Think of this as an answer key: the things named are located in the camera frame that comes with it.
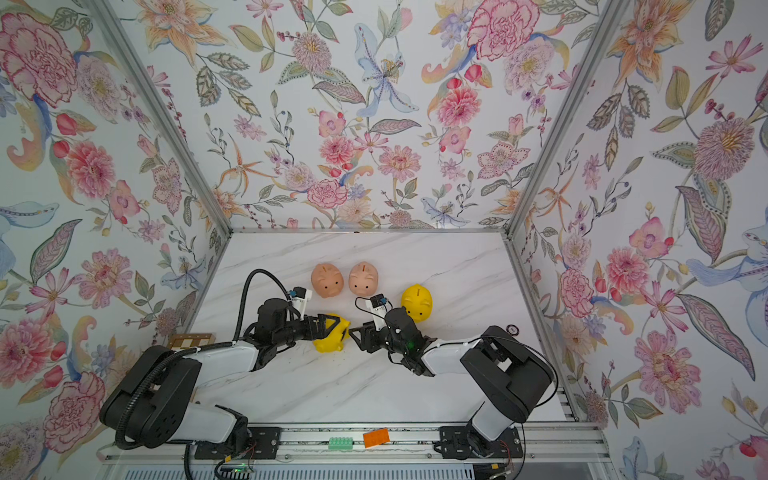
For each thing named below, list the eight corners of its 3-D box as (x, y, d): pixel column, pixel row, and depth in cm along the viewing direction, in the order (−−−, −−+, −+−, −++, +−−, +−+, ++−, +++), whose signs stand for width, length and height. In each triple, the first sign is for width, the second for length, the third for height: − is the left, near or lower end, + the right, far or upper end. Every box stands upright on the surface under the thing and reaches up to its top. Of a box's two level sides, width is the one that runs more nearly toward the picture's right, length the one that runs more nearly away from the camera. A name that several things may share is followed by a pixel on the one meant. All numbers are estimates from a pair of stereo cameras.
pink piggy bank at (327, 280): (311, 300, 101) (307, 286, 95) (315, 278, 107) (311, 263, 101) (342, 300, 101) (339, 286, 95) (344, 278, 107) (342, 263, 101)
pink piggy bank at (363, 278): (344, 295, 103) (342, 280, 96) (357, 273, 109) (355, 258, 102) (368, 303, 101) (367, 289, 94) (379, 281, 107) (379, 265, 100)
